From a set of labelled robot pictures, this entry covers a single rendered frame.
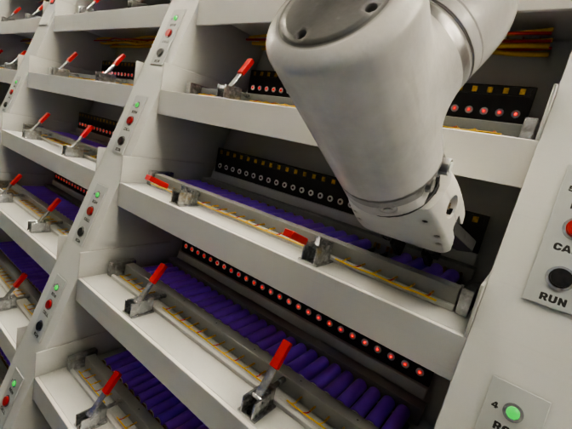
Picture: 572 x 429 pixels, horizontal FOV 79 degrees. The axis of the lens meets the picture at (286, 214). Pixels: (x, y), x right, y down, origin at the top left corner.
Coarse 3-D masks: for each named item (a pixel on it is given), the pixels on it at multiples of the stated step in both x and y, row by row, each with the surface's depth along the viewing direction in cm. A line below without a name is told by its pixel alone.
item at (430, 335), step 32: (128, 160) 65; (160, 160) 70; (128, 192) 63; (160, 192) 63; (256, 192) 70; (160, 224) 58; (192, 224) 53; (224, 224) 51; (352, 224) 58; (224, 256) 49; (256, 256) 45; (288, 256) 43; (448, 256) 49; (288, 288) 42; (320, 288) 40; (352, 288) 37; (384, 288) 39; (480, 288) 30; (352, 320) 37; (384, 320) 35; (416, 320) 33; (448, 320) 34; (416, 352) 33; (448, 352) 32
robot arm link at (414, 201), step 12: (444, 156) 26; (444, 168) 26; (432, 180) 26; (420, 192) 25; (360, 204) 28; (372, 204) 27; (384, 204) 26; (396, 204) 26; (408, 204) 26; (420, 204) 27
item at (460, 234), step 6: (456, 222) 33; (456, 228) 33; (462, 228) 33; (456, 234) 33; (462, 234) 33; (468, 234) 34; (456, 240) 34; (462, 240) 34; (468, 240) 34; (474, 240) 34; (456, 246) 35; (462, 246) 34; (468, 246) 34
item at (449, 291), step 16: (160, 176) 67; (208, 192) 60; (224, 208) 57; (240, 208) 54; (256, 224) 53; (272, 224) 51; (288, 224) 49; (336, 240) 46; (336, 256) 45; (352, 256) 43; (368, 256) 42; (384, 256) 43; (368, 272) 40; (384, 272) 41; (400, 272) 40; (416, 272) 39; (416, 288) 39; (432, 288) 38; (448, 288) 37
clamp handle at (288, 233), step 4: (284, 232) 37; (288, 232) 37; (292, 232) 36; (296, 232) 37; (288, 236) 36; (292, 236) 36; (296, 236) 37; (300, 236) 38; (296, 240) 37; (300, 240) 38; (304, 240) 38; (316, 240) 42; (320, 240) 42; (304, 244) 39; (308, 244) 40; (312, 244) 40; (316, 244) 42; (320, 244) 42
